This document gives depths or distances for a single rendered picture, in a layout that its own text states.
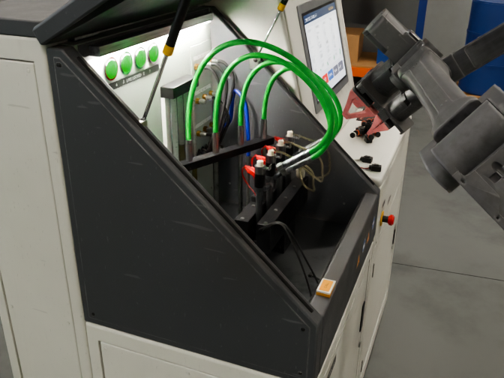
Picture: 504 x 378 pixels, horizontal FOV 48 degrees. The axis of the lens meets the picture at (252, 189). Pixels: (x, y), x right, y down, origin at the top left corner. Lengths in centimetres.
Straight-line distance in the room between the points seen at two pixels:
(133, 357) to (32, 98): 64
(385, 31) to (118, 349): 95
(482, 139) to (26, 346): 134
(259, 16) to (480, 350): 175
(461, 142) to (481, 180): 4
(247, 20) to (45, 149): 74
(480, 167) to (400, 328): 218
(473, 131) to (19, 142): 98
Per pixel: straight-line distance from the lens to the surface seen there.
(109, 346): 147
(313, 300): 123
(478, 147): 61
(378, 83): 109
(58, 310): 151
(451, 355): 268
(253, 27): 172
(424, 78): 83
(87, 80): 116
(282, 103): 170
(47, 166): 130
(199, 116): 171
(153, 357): 142
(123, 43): 129
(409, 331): 275
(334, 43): 216
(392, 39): 102
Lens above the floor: 167
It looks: 25 degrees down
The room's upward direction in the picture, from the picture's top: 1 degrees clockwise
